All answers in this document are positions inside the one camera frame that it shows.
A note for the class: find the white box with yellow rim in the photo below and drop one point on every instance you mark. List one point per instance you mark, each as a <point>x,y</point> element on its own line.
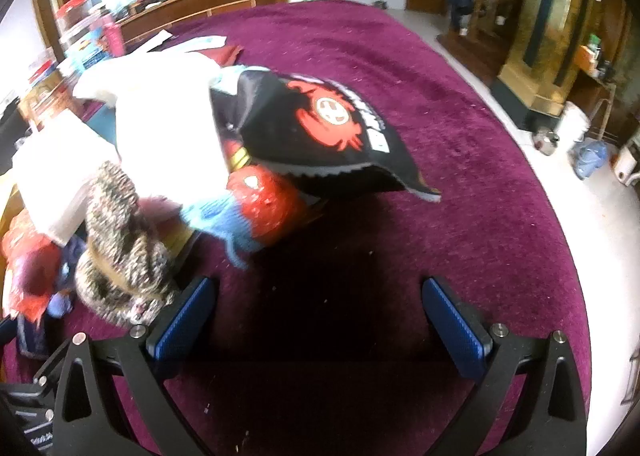
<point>50,171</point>

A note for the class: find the white papers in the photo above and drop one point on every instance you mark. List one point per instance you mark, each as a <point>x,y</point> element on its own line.
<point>200,43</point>

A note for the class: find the clear jar with red lid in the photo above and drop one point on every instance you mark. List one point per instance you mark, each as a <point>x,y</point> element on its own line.
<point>72,16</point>

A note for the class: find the blue purple cloth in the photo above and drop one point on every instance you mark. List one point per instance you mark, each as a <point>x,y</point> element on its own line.
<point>65,296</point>

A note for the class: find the wooden side table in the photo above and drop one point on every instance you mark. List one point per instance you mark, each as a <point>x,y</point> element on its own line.
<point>595,86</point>

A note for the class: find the pink bottle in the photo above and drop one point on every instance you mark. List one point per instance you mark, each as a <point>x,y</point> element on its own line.
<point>112,33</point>

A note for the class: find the blue plastic bag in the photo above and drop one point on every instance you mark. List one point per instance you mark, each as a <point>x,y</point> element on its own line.
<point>590,158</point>

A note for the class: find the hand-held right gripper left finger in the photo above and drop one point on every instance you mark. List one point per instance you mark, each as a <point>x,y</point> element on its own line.
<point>187,316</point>

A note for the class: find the metal pot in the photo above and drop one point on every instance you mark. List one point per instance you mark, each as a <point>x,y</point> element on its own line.
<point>547,141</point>

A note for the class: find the white paper roll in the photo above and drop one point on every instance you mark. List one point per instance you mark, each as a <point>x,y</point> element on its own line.
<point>625,168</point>

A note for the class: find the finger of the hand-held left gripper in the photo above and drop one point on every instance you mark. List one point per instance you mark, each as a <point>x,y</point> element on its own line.
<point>50,361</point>

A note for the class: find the red mesh bag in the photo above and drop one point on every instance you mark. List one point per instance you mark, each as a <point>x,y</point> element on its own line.
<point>265,206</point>

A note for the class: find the red plastic packet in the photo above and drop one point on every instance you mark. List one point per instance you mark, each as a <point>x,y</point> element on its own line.
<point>25,256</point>

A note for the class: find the wooden counter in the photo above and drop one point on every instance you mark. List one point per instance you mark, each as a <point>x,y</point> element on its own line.
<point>200,1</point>

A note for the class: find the light blue knit glove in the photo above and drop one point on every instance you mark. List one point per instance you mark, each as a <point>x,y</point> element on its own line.
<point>220,221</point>

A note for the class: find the black snack bag crab print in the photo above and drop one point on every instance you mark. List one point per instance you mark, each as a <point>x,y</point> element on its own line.
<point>310,136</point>

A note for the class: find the teal box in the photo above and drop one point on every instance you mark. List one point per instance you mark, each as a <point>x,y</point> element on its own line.
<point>102,123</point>

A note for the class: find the gold pillar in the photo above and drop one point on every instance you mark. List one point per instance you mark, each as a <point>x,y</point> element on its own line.
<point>545,26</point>

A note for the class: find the white cloth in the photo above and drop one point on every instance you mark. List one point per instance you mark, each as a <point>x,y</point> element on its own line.
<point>160,136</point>

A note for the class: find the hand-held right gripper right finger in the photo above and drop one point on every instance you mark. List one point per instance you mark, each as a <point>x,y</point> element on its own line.
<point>452,326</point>

